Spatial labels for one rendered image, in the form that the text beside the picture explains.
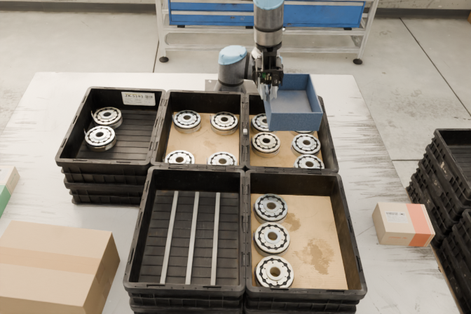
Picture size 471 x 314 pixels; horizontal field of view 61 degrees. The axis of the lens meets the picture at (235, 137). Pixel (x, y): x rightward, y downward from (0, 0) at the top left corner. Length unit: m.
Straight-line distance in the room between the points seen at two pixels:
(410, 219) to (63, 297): 1.07
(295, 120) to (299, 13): 2.22
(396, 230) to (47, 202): 1.19
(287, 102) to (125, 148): 0.60
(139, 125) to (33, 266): 0.64
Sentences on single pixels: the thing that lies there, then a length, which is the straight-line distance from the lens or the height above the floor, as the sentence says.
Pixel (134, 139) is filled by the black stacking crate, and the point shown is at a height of 0.83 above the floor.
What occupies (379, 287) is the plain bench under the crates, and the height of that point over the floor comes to 0.70.
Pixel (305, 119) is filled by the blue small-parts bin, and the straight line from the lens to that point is 1.18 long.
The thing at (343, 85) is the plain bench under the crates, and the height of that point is 0.70.
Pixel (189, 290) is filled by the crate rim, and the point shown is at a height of 0.93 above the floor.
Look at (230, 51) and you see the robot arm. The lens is 1.72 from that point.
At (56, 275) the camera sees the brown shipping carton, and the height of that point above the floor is 0.86.
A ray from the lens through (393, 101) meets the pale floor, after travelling 3.33.
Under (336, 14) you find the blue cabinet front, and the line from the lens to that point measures 3.41.
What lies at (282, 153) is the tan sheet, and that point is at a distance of 1.47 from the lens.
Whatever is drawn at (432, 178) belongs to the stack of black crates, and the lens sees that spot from 2.22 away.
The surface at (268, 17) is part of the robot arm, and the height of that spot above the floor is 1.41.
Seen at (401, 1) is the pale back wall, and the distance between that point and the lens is 4.56.
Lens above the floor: 1.86
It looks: 43 degrees down
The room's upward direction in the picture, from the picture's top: 3 degrees clockwise
